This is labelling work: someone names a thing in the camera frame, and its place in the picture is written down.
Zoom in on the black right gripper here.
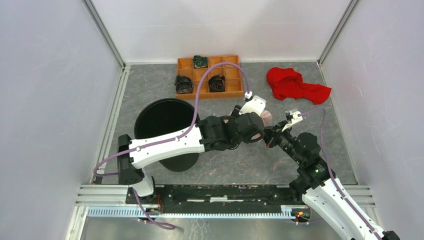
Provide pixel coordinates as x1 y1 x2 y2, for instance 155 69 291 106
260 119 304 165

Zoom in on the pink plastic trash bag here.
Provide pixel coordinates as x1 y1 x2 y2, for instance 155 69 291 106
260 110 273 126

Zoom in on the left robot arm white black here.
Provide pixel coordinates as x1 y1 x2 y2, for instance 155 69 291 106
117 99 265 204

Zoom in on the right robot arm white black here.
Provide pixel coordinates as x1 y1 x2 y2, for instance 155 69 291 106
263 121 399 240

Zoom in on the black plastic trash bin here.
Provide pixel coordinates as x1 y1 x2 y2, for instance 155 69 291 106
134 98 199 172

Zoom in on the orange wooden compartment tray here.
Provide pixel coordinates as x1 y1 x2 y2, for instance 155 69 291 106
175 55 244 100

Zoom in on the red cloth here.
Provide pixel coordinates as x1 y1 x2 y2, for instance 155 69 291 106
266 67 332 105

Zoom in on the rolled black belt orange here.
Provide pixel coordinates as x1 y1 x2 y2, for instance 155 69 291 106
208 74 226 93

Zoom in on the rolled dark belt left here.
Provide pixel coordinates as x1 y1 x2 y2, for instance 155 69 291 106
174 74 194 95

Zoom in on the rolled dark belt green yellow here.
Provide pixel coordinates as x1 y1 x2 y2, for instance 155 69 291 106
192 55 209 69

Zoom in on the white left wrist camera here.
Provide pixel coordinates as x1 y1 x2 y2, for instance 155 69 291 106
239 91 267 116

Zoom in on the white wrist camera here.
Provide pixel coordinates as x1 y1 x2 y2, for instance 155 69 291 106
239 91 267 116
283 108 303 130

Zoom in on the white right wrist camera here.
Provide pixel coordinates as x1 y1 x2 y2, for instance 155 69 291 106
283 108 303 130

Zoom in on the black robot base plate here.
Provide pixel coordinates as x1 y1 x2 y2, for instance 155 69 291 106
125 184 311 214

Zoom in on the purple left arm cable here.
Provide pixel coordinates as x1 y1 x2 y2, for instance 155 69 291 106
92 61 254 231

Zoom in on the slotted white cable duct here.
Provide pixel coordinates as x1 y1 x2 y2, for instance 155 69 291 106
87 206 295 220

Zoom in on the aluminium frame post right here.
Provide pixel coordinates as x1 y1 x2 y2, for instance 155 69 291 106
317 0 360 67

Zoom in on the aluminium frame post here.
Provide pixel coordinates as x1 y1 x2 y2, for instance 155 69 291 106
82 0 126 69
317 0 360 67

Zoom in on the aluminium frame post left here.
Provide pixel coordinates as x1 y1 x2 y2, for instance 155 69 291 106
82 0 126 69

